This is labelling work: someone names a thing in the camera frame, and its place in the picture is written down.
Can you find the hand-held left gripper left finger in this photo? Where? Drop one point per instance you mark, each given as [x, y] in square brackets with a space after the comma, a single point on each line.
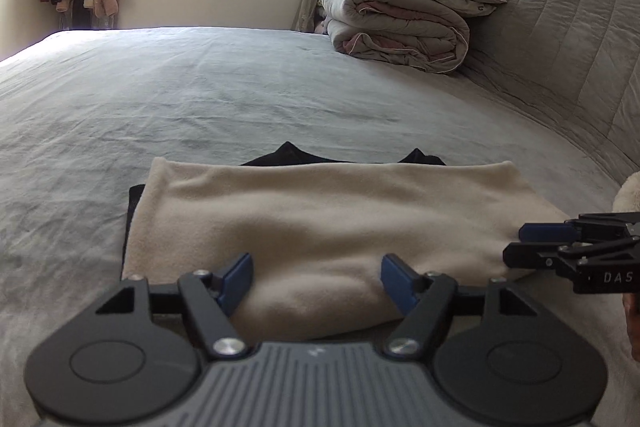
[237, 279]

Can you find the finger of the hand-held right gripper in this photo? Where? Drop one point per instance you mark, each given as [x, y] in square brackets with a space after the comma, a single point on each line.
[537, 232]
[540, 255]

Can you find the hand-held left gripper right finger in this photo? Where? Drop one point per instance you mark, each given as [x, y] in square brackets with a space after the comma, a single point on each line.
[395, 279]

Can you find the cream and black sweatshirt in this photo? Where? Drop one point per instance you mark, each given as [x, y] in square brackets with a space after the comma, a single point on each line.
[325, 217]

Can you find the person's right hand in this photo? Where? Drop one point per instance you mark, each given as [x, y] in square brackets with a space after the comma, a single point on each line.
[632, 324]

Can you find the cream fluffy cloth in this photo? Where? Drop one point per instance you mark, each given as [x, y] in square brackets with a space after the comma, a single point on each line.
[630, 192]

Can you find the grey quilted headboard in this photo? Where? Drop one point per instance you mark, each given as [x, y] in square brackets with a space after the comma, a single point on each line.
[560, 37]

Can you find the grey bed sheet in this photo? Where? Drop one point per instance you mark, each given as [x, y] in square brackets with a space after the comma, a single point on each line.
[175, 92]

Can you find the folded grey and pink quilt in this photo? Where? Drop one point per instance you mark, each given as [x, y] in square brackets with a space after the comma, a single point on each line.
[400, 27]

